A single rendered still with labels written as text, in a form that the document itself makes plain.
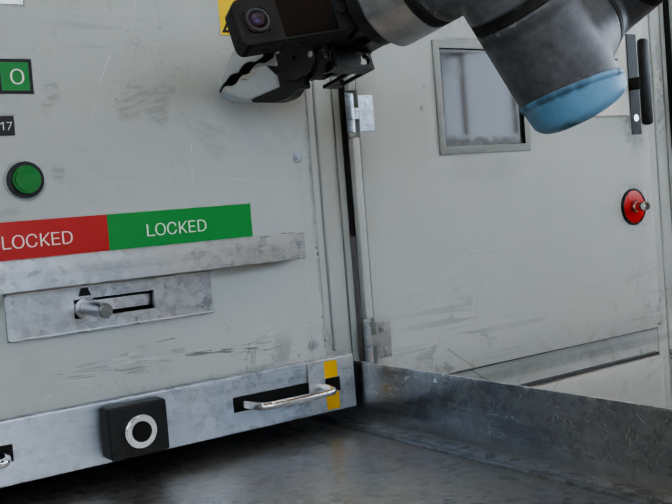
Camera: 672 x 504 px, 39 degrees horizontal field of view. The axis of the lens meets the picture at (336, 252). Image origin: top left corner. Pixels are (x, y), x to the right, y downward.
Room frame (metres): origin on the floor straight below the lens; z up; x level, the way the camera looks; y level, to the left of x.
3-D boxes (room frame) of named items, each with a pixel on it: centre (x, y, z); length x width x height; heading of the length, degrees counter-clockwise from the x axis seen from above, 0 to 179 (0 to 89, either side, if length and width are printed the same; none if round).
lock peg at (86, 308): (0.89, 0.23, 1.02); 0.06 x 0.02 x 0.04; 35
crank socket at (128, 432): (0.91, 0.20, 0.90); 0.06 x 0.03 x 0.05; 125
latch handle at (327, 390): (1.01, 0.06, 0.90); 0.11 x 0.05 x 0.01; 125
